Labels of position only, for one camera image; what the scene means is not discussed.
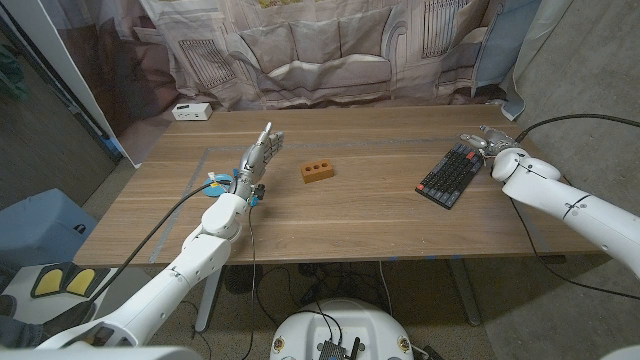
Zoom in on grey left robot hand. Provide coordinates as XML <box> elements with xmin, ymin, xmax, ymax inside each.
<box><xmin>230</xmin><ymin>121</ymin><xmax>285</xmax><ymax>201</ymax></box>

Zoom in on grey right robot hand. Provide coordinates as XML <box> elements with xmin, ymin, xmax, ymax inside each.
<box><xmin>459</xmin><ymin>124</ymin><xmax>519</xmax><ymax>164</ymax></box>

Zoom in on black keyboard with red keys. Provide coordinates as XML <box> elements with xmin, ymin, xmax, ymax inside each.
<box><xmin>414</xmin><ymin>142</ymin><xmax>485</xmax><ymax>210</ymax></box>

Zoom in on orange brick block with holes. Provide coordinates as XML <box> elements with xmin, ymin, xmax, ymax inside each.
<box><xmin>300</xmin><ymin>158</ymin><xmax>335</xmax><ymax>185</ymax></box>

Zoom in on blue round disc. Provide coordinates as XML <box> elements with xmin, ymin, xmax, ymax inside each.
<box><xmin>203</xmin><ymin>172</ymin><xmax>235</xmax><ymax>198</ymax></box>

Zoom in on white power strip box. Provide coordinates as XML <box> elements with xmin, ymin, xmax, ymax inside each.
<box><xmin>171</xmin><ymin>102</ymin><xmax>213</xmax><ymax>122</ymax></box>

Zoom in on grey tape line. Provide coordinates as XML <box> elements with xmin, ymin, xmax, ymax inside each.
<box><xmin>149</xmin><ymin>137</ymin><xmax>551</xmax><ymax>264</ymax></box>

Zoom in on black round floor device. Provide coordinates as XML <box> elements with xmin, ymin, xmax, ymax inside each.
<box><xmin>223</xmin><ymin>264</ymin><xmax>264</xmax><ymax>295</ymax></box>

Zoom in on printed living room backdrop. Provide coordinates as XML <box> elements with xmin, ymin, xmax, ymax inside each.
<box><xmin>139</xmin><ymin>0</ymin><xmax>574</xmax><ymax>122</ymax></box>

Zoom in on white table leg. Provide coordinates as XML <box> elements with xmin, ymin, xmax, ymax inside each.
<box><xmin>194</xmin><ymin>264</ymin><xmax>224</xmax><ymax>331</ymax></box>

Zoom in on grey table leg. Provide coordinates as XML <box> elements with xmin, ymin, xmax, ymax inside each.
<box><xmin>447</xmin><ymin>259</ymin><xmax>483</xmax><ymax>327</ymax></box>

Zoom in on white-edged dark partition panel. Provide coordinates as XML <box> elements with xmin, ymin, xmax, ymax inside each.
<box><xmin>0</xmin><ymin>0</ymin><xmax>182</xmax><ymax>169</ymax></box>

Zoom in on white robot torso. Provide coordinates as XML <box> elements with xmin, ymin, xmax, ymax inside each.
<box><xmin>269</xmin><ymin>298</ymin><xmax>415</xmax><ymax>360</ymax></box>

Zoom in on black torso electronics module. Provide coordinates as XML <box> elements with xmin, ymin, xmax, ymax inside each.
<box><xmin>318</xmin><ymin>337</ymin><xmax>362</xmax><ymax>360</ymax></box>

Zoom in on black yellow foot pedal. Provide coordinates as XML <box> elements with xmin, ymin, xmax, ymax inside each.
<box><xmin>30</xmin><ymin>261</ymin><xmax>110</xmax><ymax>300</ymax></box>

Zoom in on blue-grey plastic bin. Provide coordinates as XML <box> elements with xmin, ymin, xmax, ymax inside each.
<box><xmin>0</xmin><ymin>187</ymin><xmax>99</xmax><ymax>269</ymax></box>

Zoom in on white floor plate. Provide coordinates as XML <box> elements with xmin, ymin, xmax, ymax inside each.
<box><xmin>4</xmin><ymin>264</ymin><xmax>151</xmax><ymax>324</ymax></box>

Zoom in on person's leg in jeans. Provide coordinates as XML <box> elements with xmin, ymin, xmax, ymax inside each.
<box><xmin>0</xmin><ymin>294</ymin><xmax>97</xmax><ymax>349</ymax></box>

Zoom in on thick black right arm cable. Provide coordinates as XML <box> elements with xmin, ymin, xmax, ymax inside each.
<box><xmin>514</xmin><ymin>113</ymin><xmax>640</xmax><ymax>144</ymax></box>

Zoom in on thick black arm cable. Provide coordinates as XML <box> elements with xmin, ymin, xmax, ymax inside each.
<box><xmin>87</xmin><ymin>179</ymin><xmax>234</xmax><ymax>304</ymax></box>
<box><xmin>514</xmin><ymin>113</ymin><xmax>640</xmax><ymax>144</ymax></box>

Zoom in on thin black left wrist cable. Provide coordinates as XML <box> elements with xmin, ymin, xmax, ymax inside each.
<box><xmin>242</xmin><ymin>204</ymin><xmax>258</xmax><ymax>360</ymax></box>

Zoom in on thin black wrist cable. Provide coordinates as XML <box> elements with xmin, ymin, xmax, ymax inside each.
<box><xmin>242</xmin><ymin>204</ymin><xmax>258</xmax><ymax>360</ymax></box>
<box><xmin>508</xmin><ymin>197</ymin><xmax>640</xmax><ymax>302</ymax></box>

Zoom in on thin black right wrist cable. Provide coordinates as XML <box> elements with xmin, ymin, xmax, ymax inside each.
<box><xmin>508</xmin><ymin>197</ymin><xmax>640</xmax><ymax>302</ymax></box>

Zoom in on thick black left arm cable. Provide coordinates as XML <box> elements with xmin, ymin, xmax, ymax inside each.
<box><xmin>87</xmin><ymin>179</ymin><xmax>234</xmax><ymax>304</ymax></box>

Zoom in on black floor cable bundle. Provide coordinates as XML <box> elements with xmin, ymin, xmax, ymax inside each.
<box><xmin>254</xmin><ymin>262</ymin><xmax>392</xmax><ymax>321</ymax></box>

